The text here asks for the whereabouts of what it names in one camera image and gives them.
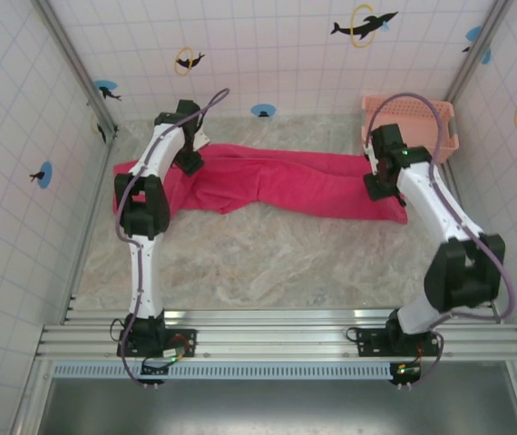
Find aluminium corner post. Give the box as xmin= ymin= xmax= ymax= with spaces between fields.
xmin=31 ymin=0 xmax=120 ymax=140
xmin=446 ymin=0 xmax=513 ymax=104

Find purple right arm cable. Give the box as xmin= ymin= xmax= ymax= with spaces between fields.
xmin=363 ymin=92 xmax=517 ymax=390

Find white slotted cable duct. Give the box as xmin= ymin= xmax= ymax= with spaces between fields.
xmin=52 ymin=362 xmax=398 ymax=380

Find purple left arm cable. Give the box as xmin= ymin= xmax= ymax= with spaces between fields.
xmin=113 ymin=88 xmax=231 ymax=390

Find aluminium mounting rail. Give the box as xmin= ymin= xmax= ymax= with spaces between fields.
xmin=35 ymin=309 xmax=517 ymax=363

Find grey metal panel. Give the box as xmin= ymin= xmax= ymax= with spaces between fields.
xmin=35 ymin=378 xmax=517 ymax=435

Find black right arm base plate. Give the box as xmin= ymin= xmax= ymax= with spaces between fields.
xmin=356 ymin=326 xmax=441 ymax=358

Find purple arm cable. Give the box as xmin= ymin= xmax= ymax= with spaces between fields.
xmin=363 ymin=92 xmax=517 ymax=390
xmin=113 ymin=88 xmax=231 ymax=390

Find aluminium table edge rail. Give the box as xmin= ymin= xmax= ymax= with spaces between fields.
xmin=61 ymin=130 xmax=119 ymax=324

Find pink plastic basket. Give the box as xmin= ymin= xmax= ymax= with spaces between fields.
xmin=360 ymin=94 xmax=462 ymax=164

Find pink long pants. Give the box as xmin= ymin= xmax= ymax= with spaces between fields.
xmin=112 ymin=142 xmax=409 ymax=226

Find dolphin sticker behind post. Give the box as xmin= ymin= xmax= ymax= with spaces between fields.
xmin=91 ymin=115 xmax=108 ymax=145

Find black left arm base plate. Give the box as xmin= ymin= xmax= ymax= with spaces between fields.
xmin=116 ymin=326 xmax=199 ymax=360

